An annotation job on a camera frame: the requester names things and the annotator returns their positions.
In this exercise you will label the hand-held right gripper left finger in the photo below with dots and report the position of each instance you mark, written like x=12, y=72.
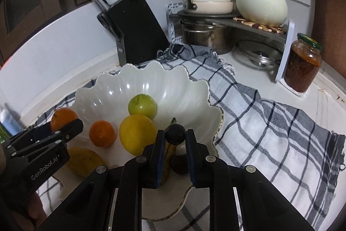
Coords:
x=160, y=158

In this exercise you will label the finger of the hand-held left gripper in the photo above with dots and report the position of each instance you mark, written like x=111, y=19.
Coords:
x=35, y=133
x=71, y=129

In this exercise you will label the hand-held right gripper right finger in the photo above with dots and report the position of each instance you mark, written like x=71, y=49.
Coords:
x=193, y=160

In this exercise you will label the small brown kiwi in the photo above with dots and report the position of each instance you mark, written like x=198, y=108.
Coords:
x=179, y=164

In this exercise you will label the orange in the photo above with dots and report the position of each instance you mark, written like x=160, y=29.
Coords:
x=102, y=133
x=63, y=117

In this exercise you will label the dark plum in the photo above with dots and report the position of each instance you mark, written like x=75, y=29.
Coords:
x=175, y=134

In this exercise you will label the yellow mango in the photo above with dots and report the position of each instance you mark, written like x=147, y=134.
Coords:
x=83, y=160

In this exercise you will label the green apple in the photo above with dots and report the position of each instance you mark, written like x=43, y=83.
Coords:
x=142, y=105

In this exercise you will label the white scalloped bowl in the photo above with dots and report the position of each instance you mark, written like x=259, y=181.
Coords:
x=167, y=87

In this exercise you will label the person's left hand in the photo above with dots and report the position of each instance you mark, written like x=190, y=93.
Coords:
x=35, y=209

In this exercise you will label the spotted banana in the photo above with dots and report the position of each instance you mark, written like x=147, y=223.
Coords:
x=169, y=158

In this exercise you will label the white blue pump bottle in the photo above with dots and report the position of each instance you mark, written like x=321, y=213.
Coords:
x=9, y=122

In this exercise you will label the yellow lemon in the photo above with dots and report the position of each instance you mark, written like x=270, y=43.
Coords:
x=137, y=135

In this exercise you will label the green dish soap bottle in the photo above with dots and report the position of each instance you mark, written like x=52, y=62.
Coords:
x=2, y=136

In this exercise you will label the checked grey white cloth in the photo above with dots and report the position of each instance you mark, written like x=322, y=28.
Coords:
x=270, y=139

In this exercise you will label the black knife block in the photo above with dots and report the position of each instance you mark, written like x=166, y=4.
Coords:
x=137, y=28

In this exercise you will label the glass lid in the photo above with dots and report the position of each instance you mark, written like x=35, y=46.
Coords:
x=256, y=55

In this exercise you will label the large steel pot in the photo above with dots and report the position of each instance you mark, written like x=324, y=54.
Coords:
x=205, y=36

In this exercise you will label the metal corner shelf rack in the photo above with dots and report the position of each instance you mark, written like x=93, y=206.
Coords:
x=286, y=52

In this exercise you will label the glass jar with red sauce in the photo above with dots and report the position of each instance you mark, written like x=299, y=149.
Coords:
x=302, y=66

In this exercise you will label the wooden trivet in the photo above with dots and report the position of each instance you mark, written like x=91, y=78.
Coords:
x=259, y=26

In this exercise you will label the round cream casserole pot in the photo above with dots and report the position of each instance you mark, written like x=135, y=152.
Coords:
x=260, y=3

